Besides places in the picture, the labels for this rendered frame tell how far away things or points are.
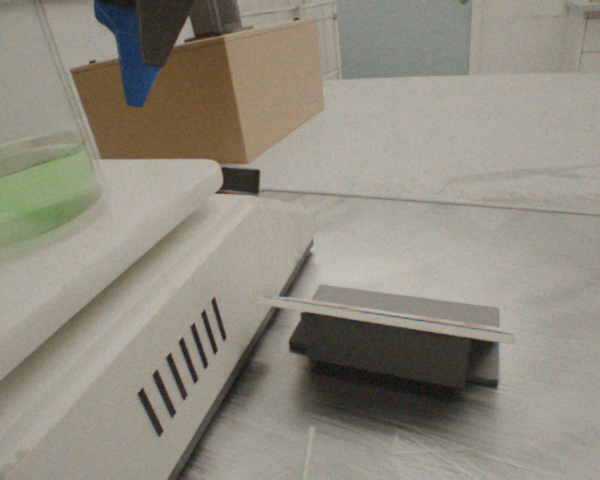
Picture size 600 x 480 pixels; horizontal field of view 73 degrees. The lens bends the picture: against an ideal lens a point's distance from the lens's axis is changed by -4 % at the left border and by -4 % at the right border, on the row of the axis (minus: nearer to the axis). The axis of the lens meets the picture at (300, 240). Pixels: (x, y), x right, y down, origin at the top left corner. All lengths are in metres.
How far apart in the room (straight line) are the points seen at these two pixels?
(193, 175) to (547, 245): 0.20
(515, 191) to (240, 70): 0.26
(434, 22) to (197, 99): 2.67
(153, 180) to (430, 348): 0.12
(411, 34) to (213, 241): 2.94
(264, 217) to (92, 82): 0.38
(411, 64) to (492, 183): 2.76
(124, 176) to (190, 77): 0.27
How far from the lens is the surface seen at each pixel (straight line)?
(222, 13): 0.52
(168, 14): 0.23
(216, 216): 0.16
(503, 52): 3.04
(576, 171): 0.39
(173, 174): 0.16
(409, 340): 0.16
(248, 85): 0.43
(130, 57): 0.33
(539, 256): 0.26
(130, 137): 0.52
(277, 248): 0.20
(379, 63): 3.14
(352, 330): 0.17
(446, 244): 0.27
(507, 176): 0.37
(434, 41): 3.05
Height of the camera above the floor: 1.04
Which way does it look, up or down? 30 degrees down
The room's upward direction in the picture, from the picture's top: 8 degrees counter-clockwise
